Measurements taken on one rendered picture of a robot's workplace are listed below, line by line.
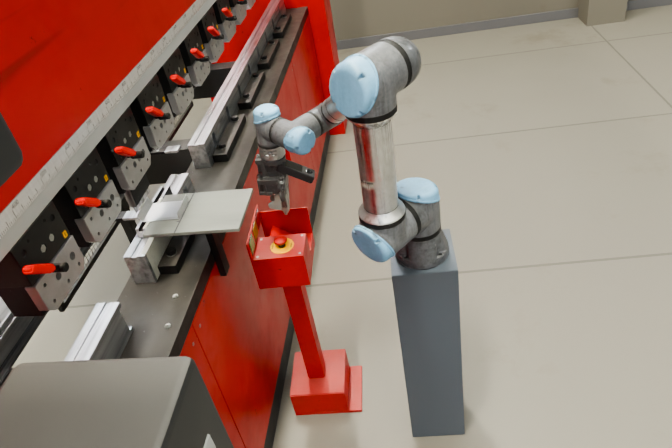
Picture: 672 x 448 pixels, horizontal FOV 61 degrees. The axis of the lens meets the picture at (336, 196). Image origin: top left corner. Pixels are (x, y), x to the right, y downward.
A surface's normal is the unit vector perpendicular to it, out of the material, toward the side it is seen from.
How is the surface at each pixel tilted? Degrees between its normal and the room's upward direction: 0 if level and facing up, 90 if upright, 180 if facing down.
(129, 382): 0
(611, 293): 0
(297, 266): 90
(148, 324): 0
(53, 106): 90
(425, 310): 90
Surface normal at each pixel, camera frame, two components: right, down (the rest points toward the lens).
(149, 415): -0.15, -0.81
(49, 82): 0.98, -0.07
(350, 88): -0.70, 0.39
